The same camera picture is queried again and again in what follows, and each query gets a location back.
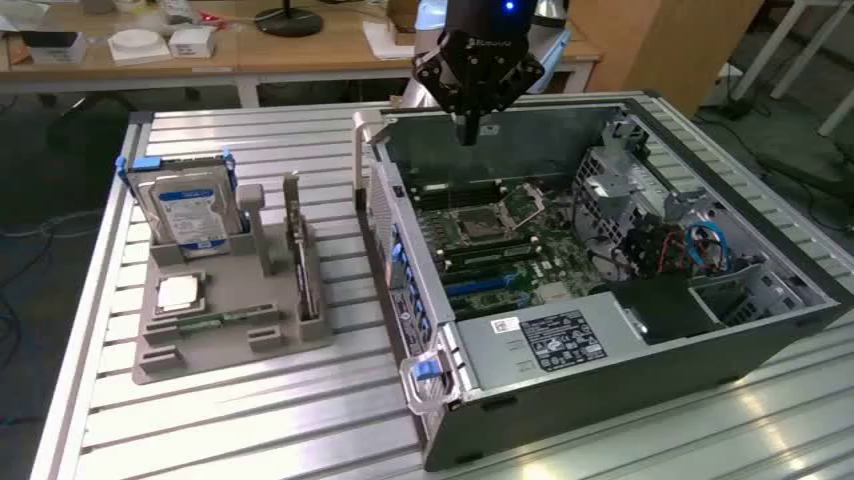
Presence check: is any green RAM stick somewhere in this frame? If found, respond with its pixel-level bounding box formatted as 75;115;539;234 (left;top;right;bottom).
173;307;276;332

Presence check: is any CPU socket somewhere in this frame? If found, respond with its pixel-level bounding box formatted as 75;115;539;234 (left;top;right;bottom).
452;205;510;242

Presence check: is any blue wire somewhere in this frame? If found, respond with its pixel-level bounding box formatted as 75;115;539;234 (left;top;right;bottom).
684;222;736;275

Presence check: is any white box with round top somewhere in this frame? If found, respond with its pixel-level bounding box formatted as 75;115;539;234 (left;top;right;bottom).
108;27;176;66

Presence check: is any wooden desk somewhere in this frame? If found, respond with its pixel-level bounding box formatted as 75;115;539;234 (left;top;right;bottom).
0;0;602;96

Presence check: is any hard disk with blue bracket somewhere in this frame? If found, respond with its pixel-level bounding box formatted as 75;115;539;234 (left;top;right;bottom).
116;149;240;261

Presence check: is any grey printed parts rack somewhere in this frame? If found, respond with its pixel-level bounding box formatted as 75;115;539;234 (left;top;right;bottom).
132;182;337;386

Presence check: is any white box with black top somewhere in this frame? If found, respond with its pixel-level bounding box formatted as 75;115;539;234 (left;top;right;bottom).
17;30;89;65

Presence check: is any grey power supply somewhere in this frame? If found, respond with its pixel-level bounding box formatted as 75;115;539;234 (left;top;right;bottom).
455;292;652;392

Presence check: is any graphics card with metal bracket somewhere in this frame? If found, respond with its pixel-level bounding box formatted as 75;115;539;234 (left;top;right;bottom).
280;171;323;324

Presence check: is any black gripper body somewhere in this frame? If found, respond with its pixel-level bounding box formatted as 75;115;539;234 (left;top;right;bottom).
436;0;539;115

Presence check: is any white paper stack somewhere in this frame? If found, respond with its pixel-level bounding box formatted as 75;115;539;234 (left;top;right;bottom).
361;19;419;61

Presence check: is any green motherboard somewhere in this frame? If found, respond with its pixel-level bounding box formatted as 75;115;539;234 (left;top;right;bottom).
405;172;622;321

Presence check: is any white table frame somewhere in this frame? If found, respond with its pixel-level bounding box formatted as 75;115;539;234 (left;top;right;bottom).
730;0;854;137

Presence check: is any blue expansion slot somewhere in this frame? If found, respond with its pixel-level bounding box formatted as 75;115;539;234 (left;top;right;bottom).
444;273;523;297

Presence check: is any brown cardboard box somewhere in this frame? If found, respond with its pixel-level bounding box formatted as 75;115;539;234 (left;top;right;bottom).
388;0;420;49

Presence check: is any red wire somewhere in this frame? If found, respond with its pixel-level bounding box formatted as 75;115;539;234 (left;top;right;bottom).
655;234;686;274

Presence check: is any installed black RAM stick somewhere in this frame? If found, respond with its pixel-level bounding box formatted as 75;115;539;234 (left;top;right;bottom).
440;239;539;267

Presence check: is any small white labelled box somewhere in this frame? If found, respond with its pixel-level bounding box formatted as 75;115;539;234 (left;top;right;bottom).
165;27;219;59

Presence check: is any wooden cabinet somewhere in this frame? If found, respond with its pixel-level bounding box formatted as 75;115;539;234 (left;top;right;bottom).
571;0;767;117

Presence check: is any metal socket cover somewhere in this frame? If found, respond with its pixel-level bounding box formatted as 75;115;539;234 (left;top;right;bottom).
496;182;550;226

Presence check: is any silver CPU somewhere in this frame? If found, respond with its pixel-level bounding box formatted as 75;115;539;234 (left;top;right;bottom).
156;276;203;310

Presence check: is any open dark PC case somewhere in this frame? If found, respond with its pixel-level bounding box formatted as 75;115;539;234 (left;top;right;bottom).
351;89;846;474

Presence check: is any black round lamp base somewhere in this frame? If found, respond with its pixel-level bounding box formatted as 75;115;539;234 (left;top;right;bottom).
253;0;325;39

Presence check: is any metal disk bay cage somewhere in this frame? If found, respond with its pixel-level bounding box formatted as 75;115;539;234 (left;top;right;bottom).
571;119;675;236

